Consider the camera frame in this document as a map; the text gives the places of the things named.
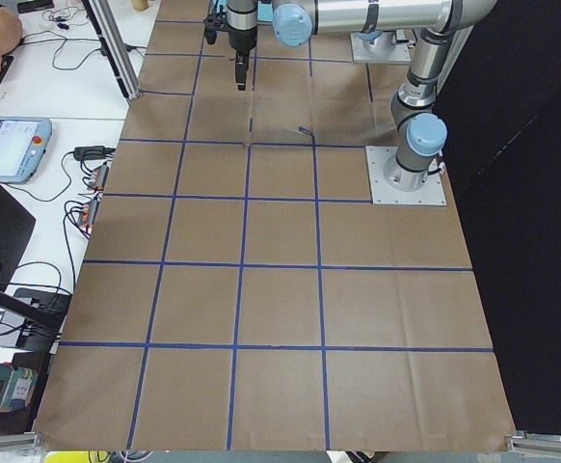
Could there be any orange adapter lower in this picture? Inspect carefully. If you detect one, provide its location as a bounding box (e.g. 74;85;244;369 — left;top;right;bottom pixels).
77;200;100;230

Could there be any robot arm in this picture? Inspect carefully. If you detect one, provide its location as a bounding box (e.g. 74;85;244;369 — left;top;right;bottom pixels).
204;0;494;192

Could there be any orange adapter upper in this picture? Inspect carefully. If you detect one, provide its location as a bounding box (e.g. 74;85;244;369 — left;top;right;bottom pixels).
88;164;109;191

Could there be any grey usb hub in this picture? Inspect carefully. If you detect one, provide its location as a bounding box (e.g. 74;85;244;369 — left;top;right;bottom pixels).
0;311;30;349

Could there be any orange adapter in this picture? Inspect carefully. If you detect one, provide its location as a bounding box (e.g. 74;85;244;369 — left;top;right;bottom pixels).
77;200;100;230
88;164;109;191

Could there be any green device box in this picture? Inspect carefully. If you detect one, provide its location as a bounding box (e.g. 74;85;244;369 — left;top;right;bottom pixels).
0;364;38;413

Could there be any black power adapter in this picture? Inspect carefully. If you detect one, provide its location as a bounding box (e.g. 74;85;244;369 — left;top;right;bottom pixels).
73;146;106;161

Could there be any teach pendant upper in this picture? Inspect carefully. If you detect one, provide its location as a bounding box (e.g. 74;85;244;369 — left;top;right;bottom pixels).
0;117;53;184

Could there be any aluminium frame post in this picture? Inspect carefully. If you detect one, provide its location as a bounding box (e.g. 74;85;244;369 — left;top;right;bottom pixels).
82;0;141;101

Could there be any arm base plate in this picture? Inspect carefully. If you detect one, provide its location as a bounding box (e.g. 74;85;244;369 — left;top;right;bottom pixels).
350;30;411;66
365;146;447;206

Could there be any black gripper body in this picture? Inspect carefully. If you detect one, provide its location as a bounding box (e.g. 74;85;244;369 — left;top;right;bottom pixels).
228;28;255;67

